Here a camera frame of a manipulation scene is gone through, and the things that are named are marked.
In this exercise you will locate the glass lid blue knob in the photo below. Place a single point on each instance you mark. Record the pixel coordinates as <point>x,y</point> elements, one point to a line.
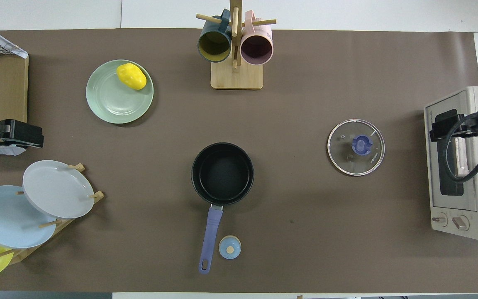
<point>345,155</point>

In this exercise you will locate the yellow toy potato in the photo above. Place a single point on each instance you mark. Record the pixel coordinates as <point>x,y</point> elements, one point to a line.
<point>131,76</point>

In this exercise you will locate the grey plate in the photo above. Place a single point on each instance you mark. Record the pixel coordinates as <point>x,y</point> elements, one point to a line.
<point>56,189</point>

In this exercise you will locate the light blue plate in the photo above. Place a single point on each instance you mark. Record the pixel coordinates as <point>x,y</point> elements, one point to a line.
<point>6,220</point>

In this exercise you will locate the wooden plate rack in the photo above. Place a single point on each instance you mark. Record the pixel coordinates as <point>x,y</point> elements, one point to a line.
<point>62,224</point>

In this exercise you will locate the pale green plate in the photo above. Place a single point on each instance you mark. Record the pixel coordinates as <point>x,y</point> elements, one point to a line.
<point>114,101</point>

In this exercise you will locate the white checked cloth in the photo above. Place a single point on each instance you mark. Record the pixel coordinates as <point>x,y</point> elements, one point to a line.
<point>15,50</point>

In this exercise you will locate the brown table mat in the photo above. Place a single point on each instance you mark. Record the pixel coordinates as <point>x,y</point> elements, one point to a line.
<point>305,228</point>

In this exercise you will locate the dark blue saucepan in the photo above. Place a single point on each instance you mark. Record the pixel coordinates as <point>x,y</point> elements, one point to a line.
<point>222,174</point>

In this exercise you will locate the pink ribbed mug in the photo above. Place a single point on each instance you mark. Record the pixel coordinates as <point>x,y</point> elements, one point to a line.
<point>256,47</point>

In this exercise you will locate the wooden mug tree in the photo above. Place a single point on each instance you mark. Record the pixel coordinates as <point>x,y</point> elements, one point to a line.
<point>237,77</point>

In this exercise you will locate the dark teal mug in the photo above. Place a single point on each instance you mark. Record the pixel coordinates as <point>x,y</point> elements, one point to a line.
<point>215,43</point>

